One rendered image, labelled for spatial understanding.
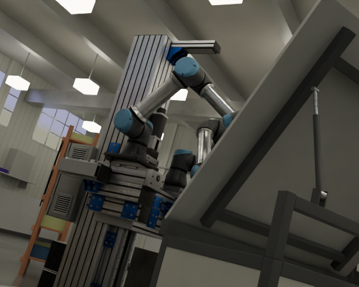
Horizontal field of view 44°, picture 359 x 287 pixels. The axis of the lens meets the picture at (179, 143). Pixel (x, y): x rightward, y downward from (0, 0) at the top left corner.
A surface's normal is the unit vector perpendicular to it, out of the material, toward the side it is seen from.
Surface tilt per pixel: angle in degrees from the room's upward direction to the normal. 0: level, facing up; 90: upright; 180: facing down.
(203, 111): 90
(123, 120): 96
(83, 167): 90
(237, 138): 126
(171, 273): 90
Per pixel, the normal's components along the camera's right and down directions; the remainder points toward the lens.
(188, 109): -0.46, -0.34
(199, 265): -0.79, -0.35
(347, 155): 0.29, 0.51
